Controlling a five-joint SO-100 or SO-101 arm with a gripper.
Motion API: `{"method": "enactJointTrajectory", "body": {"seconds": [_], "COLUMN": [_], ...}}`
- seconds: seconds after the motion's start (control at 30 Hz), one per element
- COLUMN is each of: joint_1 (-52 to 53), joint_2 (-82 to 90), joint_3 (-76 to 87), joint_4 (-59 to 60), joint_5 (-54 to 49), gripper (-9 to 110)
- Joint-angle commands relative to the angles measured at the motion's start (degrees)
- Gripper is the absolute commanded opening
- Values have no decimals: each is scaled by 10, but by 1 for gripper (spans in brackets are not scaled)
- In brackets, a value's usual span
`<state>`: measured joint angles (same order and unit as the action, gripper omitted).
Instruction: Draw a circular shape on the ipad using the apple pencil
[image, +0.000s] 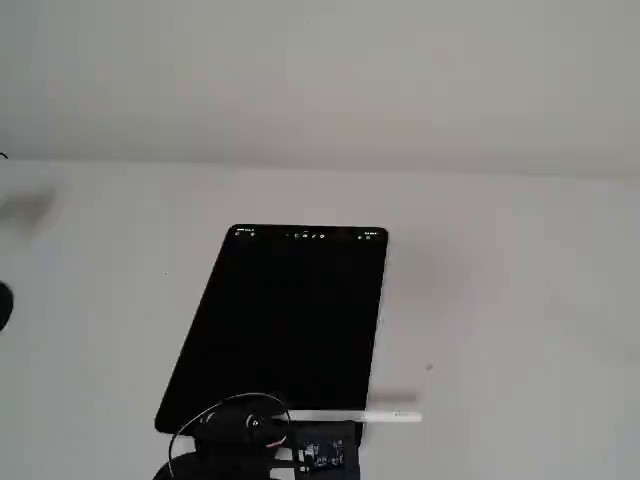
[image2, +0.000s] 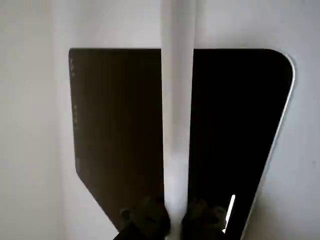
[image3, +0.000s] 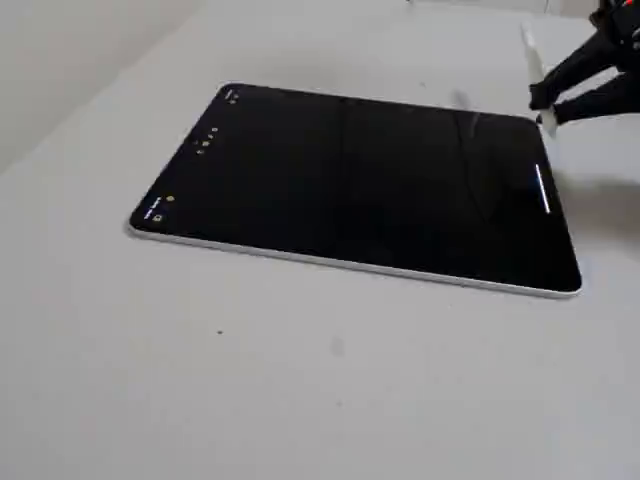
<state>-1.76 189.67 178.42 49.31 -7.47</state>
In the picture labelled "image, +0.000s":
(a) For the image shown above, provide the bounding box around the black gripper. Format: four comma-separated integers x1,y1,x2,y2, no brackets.
193,393,293,453

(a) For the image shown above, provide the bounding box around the white apple pencil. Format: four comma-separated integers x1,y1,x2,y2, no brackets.
286,409,424,424

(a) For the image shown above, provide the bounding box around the black screen ipad tablet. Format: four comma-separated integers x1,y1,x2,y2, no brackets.
153,224,389,449

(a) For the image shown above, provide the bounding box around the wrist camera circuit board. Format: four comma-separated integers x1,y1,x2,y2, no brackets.
291,421,362,480

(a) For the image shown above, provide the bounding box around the black round object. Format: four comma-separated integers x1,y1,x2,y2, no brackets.
0,281,15,332

